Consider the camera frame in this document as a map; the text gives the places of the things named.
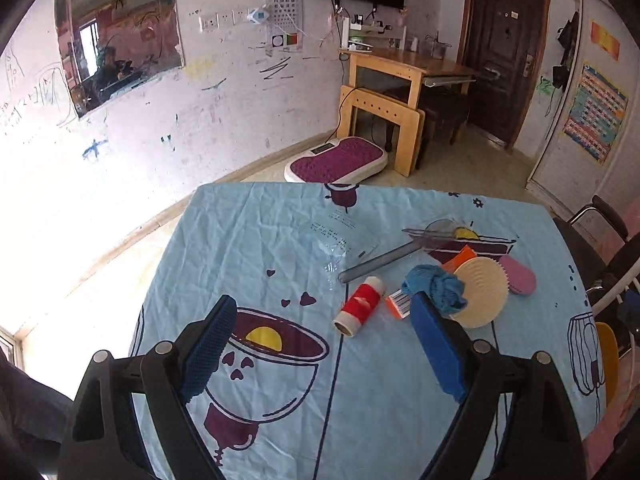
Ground black hanging bags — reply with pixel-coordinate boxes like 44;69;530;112
549;9;582;92

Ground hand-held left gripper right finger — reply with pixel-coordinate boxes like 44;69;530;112
408;291;587;480

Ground white desktop shelf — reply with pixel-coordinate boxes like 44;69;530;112
344;16;409;54

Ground wooden desk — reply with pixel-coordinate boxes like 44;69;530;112
340;46;479;126

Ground cream round ribbed disc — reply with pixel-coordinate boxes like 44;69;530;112
450;256;509;330

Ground dark padded stool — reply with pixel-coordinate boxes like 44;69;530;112
385;86;472;147

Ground orange plastic basin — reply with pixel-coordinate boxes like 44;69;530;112
593;320;620;404

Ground low wooden bench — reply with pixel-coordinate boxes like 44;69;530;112
338;84;427;179

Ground dark brown door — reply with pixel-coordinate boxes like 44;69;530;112
459;0;552;152

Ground printed plastic bag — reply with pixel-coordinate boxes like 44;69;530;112
299;206;384;292

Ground blue crumpled cloth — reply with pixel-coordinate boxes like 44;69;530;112
402;263;469;319

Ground eye chart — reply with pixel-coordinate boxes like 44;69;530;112
263;0;305;54

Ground red white tube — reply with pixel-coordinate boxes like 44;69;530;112
333;275;388;339

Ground person's dark clothing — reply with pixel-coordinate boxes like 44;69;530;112
0;355;77;467

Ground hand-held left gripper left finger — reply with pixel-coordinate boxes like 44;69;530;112
59;294;239;480

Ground orange box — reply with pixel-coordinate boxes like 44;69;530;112
384;244;479;320

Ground white wall sockets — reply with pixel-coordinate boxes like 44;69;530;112
198;8;249;32

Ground brown leather armchair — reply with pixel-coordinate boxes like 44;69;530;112
551;194;632;293

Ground light blue printed tablecloth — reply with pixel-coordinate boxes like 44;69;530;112
129;181;609;480

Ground grey flat strip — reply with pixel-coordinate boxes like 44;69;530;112
337;239;427;284

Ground colourful wall poster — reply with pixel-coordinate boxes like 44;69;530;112
561;61;629;167

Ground wall mirror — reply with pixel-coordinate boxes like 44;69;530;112
53;0;187;119

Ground white metal chair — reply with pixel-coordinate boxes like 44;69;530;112
584;240;640;323

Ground clear desk containers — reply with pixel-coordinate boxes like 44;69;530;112
416;34;452;59

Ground pink oval brush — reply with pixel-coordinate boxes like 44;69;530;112
499;254;538;299

